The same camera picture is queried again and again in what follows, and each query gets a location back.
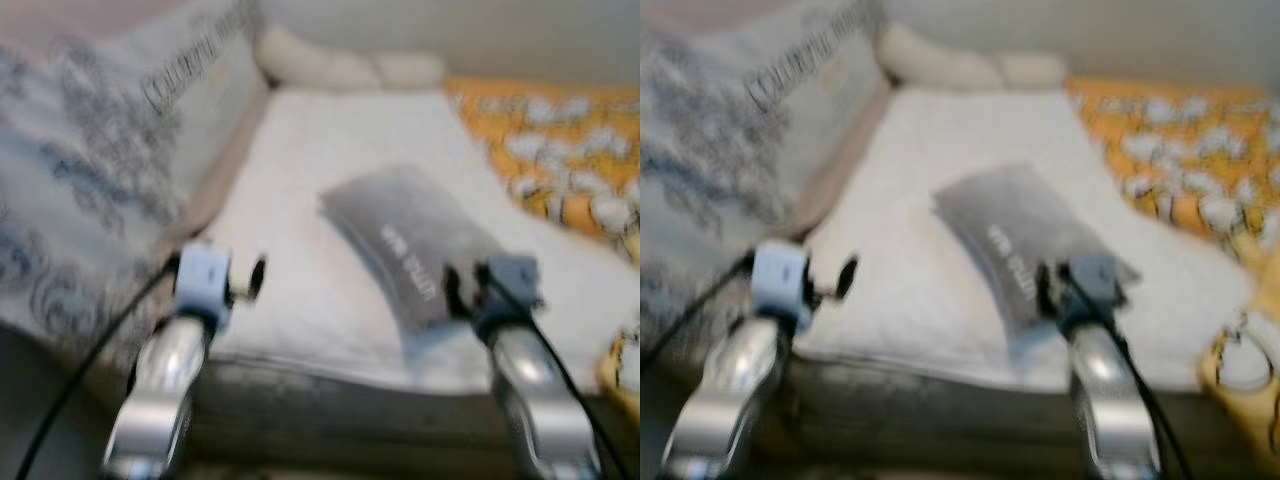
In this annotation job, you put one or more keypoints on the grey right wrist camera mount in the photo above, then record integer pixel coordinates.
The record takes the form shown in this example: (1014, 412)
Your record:
(510, 285)
(1095, 285)

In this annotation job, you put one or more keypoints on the yellow cartoon egg blanket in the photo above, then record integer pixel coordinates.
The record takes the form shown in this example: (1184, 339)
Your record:
(550, 140)
(1170, 150)

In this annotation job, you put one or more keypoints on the white quilted mattress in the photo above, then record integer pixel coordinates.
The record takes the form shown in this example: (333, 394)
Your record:
(330, 130)
(900, 200)

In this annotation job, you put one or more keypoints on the grey bed base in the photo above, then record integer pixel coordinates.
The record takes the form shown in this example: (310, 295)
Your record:
(350, 410)
(900, 400)

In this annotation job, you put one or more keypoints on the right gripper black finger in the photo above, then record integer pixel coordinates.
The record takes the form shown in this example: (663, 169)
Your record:
(452, 290)
(1045, 290)

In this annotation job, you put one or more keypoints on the grey floral printed headboard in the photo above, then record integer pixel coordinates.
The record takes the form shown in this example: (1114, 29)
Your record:
(730, 110)
(100, 120)

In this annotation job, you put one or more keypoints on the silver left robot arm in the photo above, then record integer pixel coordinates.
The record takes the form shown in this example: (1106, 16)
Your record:
(160, 380)
(720, 390)

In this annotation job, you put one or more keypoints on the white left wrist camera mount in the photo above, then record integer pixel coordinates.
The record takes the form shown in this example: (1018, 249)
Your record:
(203, 280)
(780, 280)

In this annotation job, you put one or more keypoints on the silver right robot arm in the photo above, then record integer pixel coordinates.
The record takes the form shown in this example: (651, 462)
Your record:
(540, 400)
(1115, 400)

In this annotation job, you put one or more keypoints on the beige pillow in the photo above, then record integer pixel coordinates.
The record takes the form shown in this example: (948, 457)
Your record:
(310, 62)
(410, 72)
(1030, 72)
(935, 60)

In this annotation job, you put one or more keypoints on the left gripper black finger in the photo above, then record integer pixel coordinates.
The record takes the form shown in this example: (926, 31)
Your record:
(257, 275)
(848, 275)

